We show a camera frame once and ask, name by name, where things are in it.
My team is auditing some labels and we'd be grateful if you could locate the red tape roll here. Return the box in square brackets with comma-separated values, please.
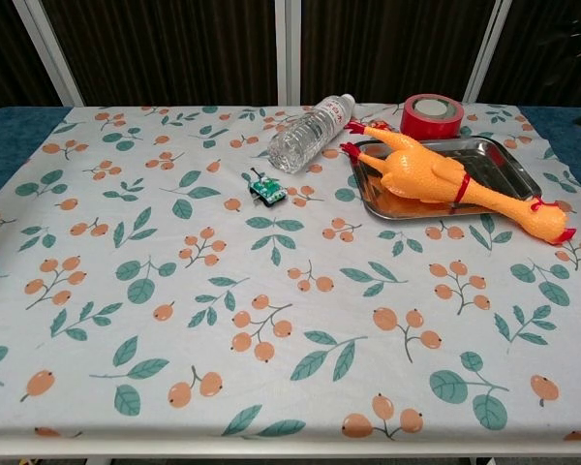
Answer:
[399, 93, 466, 140]

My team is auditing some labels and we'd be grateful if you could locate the rectangular stainless steel tray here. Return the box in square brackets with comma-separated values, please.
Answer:
[348, 135, 543, 222]

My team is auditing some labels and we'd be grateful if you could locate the dark pleated partition panel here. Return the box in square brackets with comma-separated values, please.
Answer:
[0, 0, 86, 120]
[12, 0, 290, 108]
[288, 0, 512, 106]
[462, 0, 581, 110]

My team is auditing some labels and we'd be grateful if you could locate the clear plastic water bottle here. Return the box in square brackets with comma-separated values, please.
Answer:
[266, 93, 357, 174]

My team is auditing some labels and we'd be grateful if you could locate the floral patterned tablecloth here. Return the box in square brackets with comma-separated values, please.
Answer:
[0, 104, 581, 443]

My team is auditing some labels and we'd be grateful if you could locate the small green wind-up toy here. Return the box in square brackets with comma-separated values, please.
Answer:
[244, 167, 288, 209]

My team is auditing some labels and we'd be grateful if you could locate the orange rubber chicken toy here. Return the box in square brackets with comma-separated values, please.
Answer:
[339, 120, 577, 246]

